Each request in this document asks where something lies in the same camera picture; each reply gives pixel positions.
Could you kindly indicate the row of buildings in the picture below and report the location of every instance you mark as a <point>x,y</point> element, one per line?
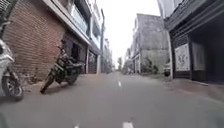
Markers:
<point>107,56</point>

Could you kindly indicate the grey asphalt road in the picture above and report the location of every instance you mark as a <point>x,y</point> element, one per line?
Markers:
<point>133,103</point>

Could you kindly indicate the grey concrete building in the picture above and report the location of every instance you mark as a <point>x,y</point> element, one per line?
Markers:
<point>151,41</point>

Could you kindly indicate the dark motorcycle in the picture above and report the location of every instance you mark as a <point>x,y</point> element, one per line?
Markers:
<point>63,70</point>

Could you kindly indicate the red brick building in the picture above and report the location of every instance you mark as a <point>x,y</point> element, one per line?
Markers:
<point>33,36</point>

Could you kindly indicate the dark shopfront building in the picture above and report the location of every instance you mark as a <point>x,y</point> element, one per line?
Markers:
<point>196,40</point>

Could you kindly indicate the white scooter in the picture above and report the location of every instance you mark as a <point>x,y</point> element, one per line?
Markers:
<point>8,75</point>

